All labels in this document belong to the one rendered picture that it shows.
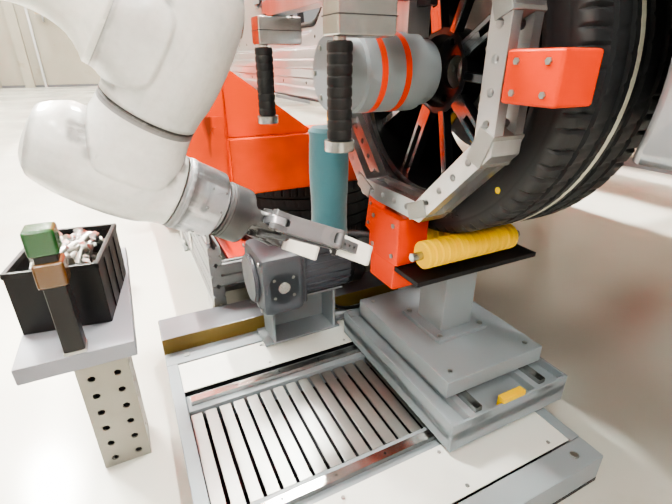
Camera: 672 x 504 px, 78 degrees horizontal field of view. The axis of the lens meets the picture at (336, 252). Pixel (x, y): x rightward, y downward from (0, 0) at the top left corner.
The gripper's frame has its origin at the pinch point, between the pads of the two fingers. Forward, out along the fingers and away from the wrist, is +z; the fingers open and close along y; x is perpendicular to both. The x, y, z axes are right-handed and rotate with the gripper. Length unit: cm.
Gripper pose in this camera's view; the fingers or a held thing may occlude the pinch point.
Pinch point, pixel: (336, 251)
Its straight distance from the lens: 66.4
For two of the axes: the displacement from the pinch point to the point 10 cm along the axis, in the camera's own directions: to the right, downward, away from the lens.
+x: 2.6, -9.6, 1.4
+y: 6.0, 0.4, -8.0
